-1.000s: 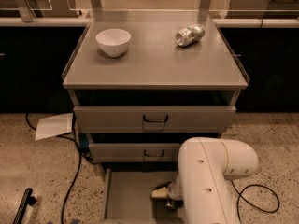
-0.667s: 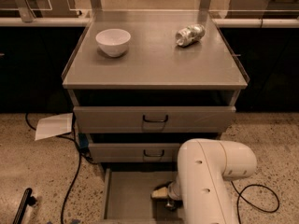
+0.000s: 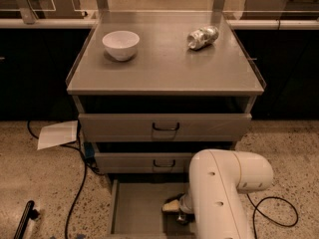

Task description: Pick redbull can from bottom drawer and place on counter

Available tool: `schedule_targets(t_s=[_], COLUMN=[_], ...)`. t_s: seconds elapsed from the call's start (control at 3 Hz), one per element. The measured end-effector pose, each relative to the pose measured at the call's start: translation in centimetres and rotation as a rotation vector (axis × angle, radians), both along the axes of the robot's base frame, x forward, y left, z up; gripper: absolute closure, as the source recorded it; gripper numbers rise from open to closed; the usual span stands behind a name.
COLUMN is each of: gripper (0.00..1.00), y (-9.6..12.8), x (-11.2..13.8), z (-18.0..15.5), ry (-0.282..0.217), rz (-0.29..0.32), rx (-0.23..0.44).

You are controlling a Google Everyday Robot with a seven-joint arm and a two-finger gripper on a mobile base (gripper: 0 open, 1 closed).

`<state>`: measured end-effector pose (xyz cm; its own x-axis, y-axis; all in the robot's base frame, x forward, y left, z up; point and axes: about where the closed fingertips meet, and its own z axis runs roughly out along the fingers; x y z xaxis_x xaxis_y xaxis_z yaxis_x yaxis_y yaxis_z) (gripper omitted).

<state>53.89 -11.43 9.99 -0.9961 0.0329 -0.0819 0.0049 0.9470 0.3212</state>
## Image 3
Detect white paper sheet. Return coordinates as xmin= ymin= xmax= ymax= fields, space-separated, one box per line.
xmin=38 ymin=120 xmax=78 ymax=150

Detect crushed silver can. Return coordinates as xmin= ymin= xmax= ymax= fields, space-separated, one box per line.
xmin=187 ymin=26 xmax=219 ymax=50

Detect black cable right floor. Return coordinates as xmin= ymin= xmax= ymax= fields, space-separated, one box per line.
xmin=246 ymin=193 xmax=299 ymax=239

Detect blue small box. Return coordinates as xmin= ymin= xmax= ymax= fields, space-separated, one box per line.
xmin=83 ymin=142 xmax=95 ymax=158

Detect black cable left floor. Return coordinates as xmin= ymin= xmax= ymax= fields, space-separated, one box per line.
xmin=26 ymin=119 xmax=104 ymax=239

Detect black cable floor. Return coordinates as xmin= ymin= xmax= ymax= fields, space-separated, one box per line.
xmin=26 ymin=119 xmax=104 ymax=239
xmin=246 ymin=193 xmax=299 ymax=239

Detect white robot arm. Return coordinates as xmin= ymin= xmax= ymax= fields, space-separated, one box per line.
xmin=161 ymin=149 xmax=273 ymax=239

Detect top grey drawer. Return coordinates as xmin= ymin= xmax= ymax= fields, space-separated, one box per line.
xmin=79 ymin=114 xmax=251 ymax=142

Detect black floor tool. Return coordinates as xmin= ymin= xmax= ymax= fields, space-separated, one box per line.
xmin=14 ymin=200 xmax=40 ymax=239

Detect white ceramic bowl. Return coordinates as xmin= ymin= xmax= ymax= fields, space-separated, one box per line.
xmin=102 ymin=31 xmax=140 ymax=61

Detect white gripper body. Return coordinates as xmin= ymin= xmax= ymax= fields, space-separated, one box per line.
xmin=179 ymin=193 xmax=193 ymax=214

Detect blue silver redbull can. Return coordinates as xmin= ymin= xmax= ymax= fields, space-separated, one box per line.
xmin=176 ymin=212 xmax=188 ymax=225

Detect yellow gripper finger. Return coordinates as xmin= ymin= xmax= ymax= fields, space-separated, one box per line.
xmin=161 ymin=199 xmax=179 ymax=213

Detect grey drawer cabinet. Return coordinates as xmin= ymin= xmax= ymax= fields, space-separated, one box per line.
xmin=66 ymin=10 xmax=267 ymax=239

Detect middle grey drawer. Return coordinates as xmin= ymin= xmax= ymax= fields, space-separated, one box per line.
xmin=95 ymin=152 xmax=193 ymax=173

